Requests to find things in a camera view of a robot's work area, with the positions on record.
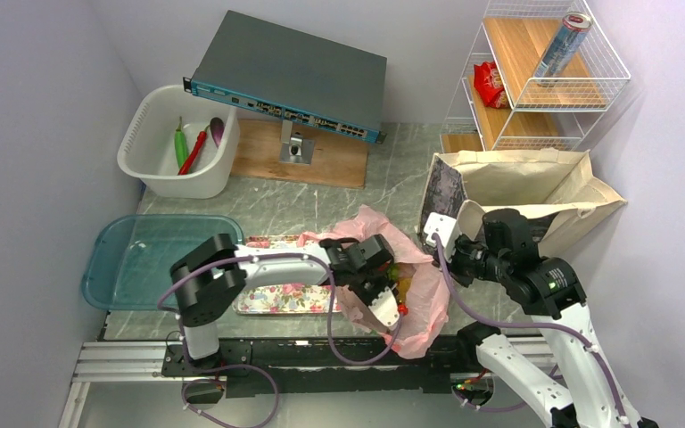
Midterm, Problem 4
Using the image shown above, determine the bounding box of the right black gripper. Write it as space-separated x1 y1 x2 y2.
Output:
432 231 508 286

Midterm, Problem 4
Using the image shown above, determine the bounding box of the pink plastic grocery bag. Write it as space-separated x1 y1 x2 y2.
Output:
297 205 450 359

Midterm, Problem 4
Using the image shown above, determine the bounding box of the purple eggplant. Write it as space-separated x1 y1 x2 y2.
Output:
209 117 225 148

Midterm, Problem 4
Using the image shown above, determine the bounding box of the red pepper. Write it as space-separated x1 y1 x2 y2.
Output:
178 126 210 176

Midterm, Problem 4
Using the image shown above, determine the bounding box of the green pepper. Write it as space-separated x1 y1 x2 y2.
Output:
173 116 189 169

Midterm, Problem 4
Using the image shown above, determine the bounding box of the green grape bunch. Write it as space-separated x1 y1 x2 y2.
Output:
383 263 400 282

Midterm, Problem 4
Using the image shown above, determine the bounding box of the brown bread slice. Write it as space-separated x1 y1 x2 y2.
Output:
395 276 413 304

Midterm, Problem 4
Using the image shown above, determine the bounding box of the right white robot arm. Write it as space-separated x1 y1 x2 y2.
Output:
425 209 657 427

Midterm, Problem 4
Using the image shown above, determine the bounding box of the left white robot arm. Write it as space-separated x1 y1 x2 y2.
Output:
157 234 406 375

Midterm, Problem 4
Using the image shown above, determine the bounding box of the floral rectangular tray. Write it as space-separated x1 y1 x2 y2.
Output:
232 235 330 315

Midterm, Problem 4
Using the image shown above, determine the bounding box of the beige canvas tote bag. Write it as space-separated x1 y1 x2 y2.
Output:
417 148 627 256

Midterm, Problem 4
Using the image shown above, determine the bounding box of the wooden board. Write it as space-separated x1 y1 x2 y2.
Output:
231 119 369 189

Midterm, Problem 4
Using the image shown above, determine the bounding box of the metal stand base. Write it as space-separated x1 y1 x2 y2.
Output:
279 119 315 165

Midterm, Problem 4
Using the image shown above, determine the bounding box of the red snack packet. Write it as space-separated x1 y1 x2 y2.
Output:
473 62 509 109

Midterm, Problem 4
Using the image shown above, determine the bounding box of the teal transparent plastic bin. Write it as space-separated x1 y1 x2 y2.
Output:
80 214 244 311

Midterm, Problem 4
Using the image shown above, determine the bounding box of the white plastic basin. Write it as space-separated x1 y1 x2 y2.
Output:
117 85 240 199

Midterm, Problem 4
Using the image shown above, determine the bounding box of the blue drink can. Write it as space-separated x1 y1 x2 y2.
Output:
533 12 593 87

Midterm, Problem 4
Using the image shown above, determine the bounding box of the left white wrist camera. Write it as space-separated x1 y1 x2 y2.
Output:
367 289 401 328

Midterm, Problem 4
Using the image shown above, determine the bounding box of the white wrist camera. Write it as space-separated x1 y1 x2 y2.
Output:
422 212 460 262
367 289 401 328

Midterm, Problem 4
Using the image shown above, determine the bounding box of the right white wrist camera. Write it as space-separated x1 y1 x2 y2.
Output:
422 212 460 262

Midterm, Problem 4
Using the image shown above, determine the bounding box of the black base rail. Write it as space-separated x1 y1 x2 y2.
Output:
161 334 482 398

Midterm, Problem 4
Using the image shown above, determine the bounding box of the white wire shelf rack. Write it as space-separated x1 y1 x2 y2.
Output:
440 1 631 152

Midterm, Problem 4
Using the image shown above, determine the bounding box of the teal network switch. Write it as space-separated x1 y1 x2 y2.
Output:
183 11 387 144

